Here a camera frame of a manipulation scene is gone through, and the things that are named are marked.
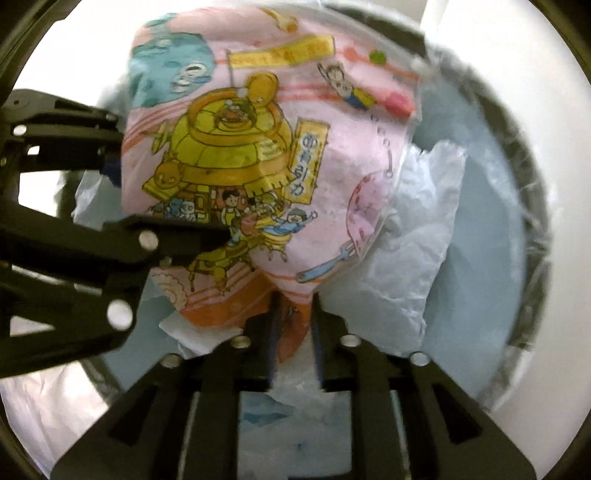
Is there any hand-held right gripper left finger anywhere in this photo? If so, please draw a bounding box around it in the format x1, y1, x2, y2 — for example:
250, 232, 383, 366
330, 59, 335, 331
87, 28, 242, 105
51, 294, 282, 480

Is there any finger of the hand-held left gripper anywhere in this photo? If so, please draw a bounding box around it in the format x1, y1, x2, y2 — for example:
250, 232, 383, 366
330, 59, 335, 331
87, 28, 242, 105
0, 89, 124, 204
0, 198, 232, 380

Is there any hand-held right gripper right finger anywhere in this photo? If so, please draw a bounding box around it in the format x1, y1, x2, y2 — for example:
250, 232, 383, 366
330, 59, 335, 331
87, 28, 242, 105
310, 294, 539, 480

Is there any pink cartoon printed bag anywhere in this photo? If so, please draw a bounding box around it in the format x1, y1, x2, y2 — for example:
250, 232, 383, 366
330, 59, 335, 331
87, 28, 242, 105
120, 0, 419, 365

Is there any black mesh trash bin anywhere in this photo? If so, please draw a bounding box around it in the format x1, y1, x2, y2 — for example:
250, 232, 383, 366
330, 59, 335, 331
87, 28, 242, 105
51, 0, 556, 416

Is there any trash bin with bottles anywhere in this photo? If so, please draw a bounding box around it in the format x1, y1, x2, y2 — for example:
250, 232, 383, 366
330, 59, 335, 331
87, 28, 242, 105
4, 0, 555, 480

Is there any crumpled white plastic bag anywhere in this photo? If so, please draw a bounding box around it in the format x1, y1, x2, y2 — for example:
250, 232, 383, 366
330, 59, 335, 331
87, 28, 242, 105
318, 138, 468, 358

